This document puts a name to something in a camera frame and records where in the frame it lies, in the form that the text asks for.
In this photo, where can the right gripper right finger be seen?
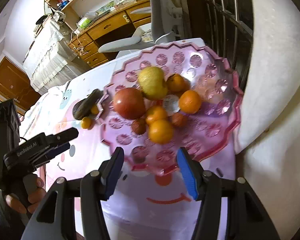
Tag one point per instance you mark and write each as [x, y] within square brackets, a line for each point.
[192, 173]

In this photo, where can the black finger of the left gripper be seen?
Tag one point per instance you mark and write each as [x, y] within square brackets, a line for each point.
[66, 135]
[51, 153]

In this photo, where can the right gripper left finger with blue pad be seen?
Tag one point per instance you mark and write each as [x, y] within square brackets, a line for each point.
[110, 173]

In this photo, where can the large orange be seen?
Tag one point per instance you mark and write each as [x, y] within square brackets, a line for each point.
[161, 132]

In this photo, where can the small red hawthorn fruit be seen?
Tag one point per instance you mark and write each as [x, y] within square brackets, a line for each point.
[179, 120]

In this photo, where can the dark red jujube fruit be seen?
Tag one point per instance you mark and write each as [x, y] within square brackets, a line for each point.
[138, 126]

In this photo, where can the red apple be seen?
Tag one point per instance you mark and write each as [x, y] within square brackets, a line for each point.
[129, 103]

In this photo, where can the yellow pear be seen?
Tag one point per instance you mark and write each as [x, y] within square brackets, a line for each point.
[152, 83]

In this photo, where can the person's left hand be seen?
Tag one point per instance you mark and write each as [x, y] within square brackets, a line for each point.
[34, 199]

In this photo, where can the small yellow kumquat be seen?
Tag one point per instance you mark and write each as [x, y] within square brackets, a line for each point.
[175, 83]
[86, 123]

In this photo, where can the dark avocado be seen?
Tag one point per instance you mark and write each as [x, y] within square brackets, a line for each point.
[82, 109]

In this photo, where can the dark green cucumber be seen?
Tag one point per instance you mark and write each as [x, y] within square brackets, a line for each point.
[95, 96]

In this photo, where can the small orange tangerine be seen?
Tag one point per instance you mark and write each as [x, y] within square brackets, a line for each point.
[154, 114]

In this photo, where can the white lace covered cabinet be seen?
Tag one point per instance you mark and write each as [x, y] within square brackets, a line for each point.
[50, 61]

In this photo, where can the wooden door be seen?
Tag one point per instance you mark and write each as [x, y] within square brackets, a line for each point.
[15, 84]

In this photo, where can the white floral curtain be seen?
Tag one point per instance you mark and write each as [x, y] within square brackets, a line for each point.
[268, 138]

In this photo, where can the wooden desk with drawers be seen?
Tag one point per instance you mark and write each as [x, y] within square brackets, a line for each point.
[118, 24]

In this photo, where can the metal window grille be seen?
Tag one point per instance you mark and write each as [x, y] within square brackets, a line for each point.
[226, 26]

